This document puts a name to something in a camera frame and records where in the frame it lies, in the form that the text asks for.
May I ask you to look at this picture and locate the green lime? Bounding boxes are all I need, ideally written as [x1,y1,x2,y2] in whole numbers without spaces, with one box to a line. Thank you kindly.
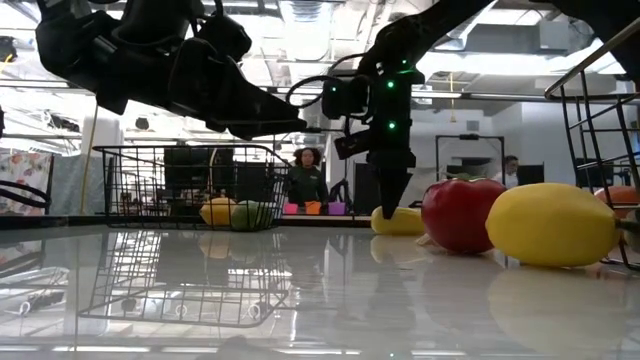
[229,199,265,233]

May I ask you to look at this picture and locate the black table frame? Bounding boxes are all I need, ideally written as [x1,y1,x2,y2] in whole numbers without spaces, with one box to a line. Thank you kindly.
[0,214,374,231]

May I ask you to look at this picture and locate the black monitor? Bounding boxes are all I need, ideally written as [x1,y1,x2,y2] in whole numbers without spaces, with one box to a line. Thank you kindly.
[515,163,546,187]
[574,157,617,190]

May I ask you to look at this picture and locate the yellow corn cob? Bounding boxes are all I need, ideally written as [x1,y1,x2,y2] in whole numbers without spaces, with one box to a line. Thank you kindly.
[370,205,427,237]

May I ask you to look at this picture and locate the black curved bar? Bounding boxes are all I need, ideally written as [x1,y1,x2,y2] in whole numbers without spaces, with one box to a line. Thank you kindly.
[0,179,52,210]

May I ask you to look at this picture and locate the large yellow lemon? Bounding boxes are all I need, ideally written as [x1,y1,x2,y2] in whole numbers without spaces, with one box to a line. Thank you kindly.
[484,182,622,268]

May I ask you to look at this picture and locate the person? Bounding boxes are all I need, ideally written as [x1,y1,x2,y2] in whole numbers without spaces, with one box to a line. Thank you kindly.
[492,154,521,190]
[285,146,330,207]

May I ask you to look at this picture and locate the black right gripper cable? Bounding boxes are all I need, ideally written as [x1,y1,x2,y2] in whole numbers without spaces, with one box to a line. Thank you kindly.
[285,52,369,109]

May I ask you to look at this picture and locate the tan background table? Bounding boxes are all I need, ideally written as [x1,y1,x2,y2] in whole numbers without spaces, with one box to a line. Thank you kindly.
[279,214,372,223]

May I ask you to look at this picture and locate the floral patterned cloth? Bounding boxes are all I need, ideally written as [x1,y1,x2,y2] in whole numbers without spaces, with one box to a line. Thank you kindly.
[0,152,55,216]

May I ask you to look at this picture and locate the black wire basket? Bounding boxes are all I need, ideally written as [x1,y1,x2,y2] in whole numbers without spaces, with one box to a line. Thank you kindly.
[92,143,294,234]
[543,17,640,274]

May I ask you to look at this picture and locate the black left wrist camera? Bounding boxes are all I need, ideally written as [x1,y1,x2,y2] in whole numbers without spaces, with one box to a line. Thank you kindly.
[197,12,254,64]

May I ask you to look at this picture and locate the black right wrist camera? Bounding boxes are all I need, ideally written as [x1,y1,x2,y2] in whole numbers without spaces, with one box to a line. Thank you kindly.
[333,127,374,161]

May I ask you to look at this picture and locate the yellow cable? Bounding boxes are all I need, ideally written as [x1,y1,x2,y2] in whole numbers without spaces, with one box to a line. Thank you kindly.
[81,103,99,216]

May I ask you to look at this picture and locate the orange-red round produce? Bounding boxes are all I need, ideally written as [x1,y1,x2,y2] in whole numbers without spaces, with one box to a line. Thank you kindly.
[594,185,640,236]

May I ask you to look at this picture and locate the red tomato green calyx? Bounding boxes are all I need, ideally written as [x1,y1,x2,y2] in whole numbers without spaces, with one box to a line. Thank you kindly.
[421,175,507,255]

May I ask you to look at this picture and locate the black metal station frame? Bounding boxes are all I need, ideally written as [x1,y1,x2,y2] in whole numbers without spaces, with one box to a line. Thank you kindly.
[273,127,350,211]
[435,133,506,174]

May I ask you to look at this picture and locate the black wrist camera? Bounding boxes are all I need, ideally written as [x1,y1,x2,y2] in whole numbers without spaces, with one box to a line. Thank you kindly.
[197,12,254,64]
[333,127,374,161]

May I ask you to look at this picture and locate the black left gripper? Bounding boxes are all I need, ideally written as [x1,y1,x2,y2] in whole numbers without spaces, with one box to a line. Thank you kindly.
[97,29,309,142]

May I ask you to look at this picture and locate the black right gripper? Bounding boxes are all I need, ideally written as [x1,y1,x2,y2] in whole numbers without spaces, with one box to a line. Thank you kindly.
[367,119,417,220]

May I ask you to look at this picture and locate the white hanging sheet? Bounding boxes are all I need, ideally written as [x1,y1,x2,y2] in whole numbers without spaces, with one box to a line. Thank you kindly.
[402,167,439,206]

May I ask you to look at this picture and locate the grey tarp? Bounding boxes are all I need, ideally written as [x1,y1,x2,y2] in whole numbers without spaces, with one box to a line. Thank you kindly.
[49,153,109,217]

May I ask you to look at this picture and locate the silver ceiling air duct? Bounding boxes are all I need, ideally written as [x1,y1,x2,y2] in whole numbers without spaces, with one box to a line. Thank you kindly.
[278,0,334,129]

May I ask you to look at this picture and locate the orange fruit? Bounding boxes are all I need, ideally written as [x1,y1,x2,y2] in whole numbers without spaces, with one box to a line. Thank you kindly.
[198,196,239,227]

